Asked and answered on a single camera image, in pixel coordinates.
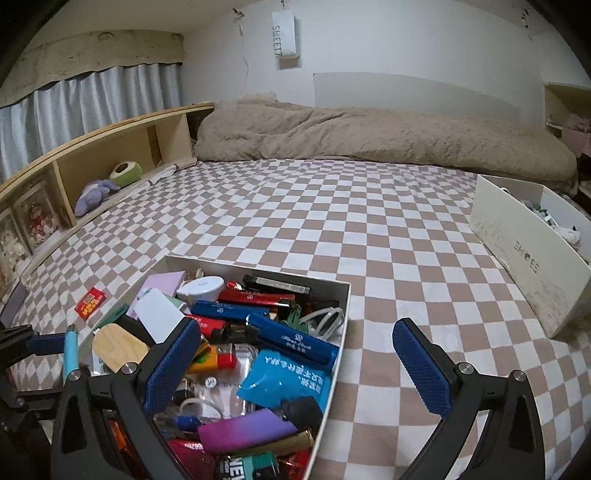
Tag white wall paper bag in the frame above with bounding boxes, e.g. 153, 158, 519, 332
271, 10, 300, 59

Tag black ribbed cap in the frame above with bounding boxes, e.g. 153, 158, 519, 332
280, 396, 324, 435

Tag wooden oval lid box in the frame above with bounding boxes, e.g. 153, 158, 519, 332
92, 323, 148, 372

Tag blue lighter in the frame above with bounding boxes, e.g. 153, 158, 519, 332
245, 314, 339, 372

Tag white shoe box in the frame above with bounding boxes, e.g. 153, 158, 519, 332
470, 175, 590, 338

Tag checkered brown white bedsheet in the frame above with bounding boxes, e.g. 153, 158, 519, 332
16, 160, 590, 479

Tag beige fluffy duvet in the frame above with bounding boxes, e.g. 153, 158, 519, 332
194, 95, 578, 192

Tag red snack packet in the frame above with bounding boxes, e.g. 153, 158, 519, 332
74, 287, 106, 320

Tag purple gradient vape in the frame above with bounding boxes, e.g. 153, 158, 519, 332
197, 409, 298, 454

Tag purple plush toy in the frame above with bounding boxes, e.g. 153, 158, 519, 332
74, 179, 120, 218

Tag teal lighter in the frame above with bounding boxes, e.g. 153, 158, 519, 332
62, 324, 79, 382

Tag white clutter box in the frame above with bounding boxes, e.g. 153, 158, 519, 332
77, 254, 352, 480

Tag blue plastic packet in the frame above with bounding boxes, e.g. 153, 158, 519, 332
236, 349, 332, 412

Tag pink notebook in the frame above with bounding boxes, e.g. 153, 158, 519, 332
127, 271, 186, 319

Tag gold lighter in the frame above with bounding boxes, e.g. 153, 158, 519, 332
224, 430, 315, 457

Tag green avocado plush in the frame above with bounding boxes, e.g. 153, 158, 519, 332
109, 161, 143, 188

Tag open closet with clothes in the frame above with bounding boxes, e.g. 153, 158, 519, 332
544, 83, 590, 158

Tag grey window curtain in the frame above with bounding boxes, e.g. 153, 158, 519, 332
1, 64, 181, 181

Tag wooden headboard shelf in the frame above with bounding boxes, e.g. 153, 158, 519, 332
1, 103, 214, 304

